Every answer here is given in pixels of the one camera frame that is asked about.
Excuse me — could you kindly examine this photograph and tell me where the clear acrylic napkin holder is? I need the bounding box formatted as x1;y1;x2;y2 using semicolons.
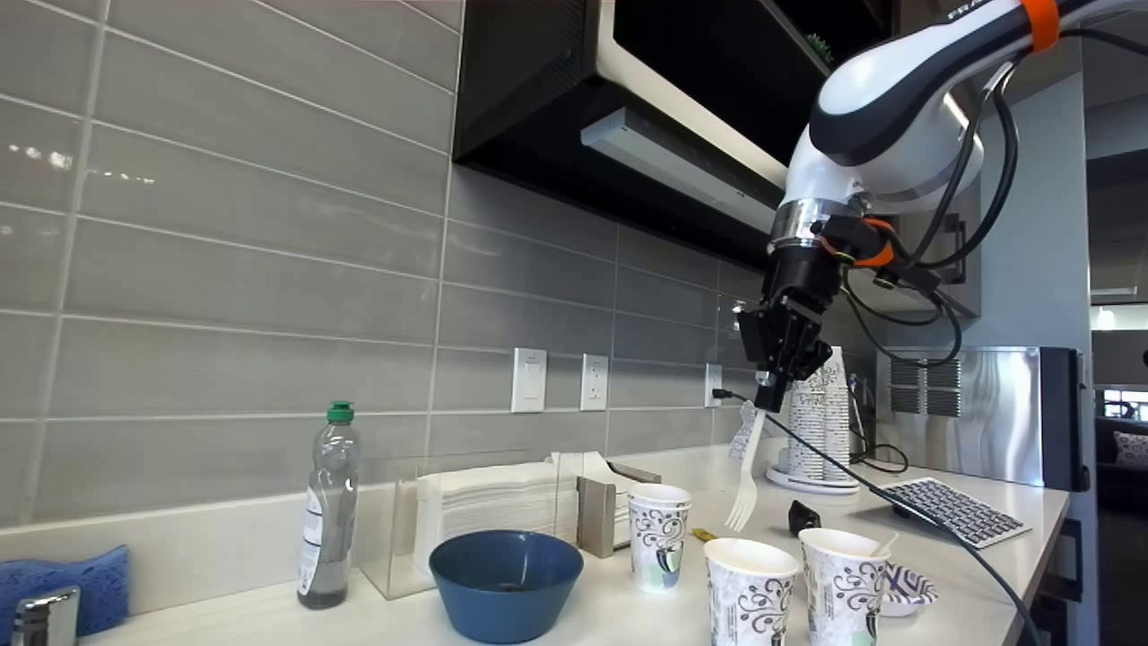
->
354;462;576;600

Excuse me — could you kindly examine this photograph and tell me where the white plastic spoon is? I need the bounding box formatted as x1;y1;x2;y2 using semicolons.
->
724;404;764;530

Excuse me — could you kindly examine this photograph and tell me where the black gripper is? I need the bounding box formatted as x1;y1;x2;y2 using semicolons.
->
735;241;838;413

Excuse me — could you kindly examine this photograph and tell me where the brown napkin box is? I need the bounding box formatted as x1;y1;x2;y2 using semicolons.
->
576;462;660;555

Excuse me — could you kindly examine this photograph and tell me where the small black object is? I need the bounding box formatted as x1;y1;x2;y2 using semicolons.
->
789;500;822;538

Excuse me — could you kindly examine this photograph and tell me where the patterned paper cup right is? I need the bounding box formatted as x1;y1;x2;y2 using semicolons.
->
801;527;885;646

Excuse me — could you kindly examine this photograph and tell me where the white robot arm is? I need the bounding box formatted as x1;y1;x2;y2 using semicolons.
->
740;0;1144;413

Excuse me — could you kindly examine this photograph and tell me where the white wall outlet right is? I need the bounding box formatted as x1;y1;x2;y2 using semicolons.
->
582;354;611;409

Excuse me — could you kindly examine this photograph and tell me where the dark upper cabinet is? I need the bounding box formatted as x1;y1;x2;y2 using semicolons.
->
454;0;894;265

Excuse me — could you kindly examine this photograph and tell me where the blue sponge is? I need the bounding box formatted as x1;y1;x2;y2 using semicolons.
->
0;547;132;634

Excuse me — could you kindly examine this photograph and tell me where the patterned paper cup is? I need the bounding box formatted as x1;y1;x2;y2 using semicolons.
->
801;527;885;646
704;538;801;646
626;483;690;587

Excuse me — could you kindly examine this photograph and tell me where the clear dish soap bottle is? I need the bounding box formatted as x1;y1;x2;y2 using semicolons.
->
299;401;360;611

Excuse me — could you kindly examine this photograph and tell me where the white keyboard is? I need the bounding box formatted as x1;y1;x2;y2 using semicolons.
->
885;476;1025;549

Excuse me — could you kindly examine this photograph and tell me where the patterned paper cup back left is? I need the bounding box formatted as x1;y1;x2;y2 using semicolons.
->
626;483;690;587

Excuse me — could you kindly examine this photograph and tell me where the black cable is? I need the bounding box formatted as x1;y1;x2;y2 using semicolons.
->
710;383;1046;646

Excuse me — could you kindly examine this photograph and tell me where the white wall outlet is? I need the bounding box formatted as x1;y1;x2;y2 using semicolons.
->
582;354;611;409
508;349;545;413

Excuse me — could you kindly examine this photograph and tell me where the patterned paper cup middle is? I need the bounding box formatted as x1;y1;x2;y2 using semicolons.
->
704;538;801;646

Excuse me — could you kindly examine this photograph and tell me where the stainless appliance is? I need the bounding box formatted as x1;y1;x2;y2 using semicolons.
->
875;344;1092;490

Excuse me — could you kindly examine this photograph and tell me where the white wall outlet left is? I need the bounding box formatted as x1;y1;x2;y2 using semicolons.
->
508;349;545;413

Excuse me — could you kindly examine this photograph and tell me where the blue bowl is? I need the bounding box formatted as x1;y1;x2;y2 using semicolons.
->
427;530;586;646

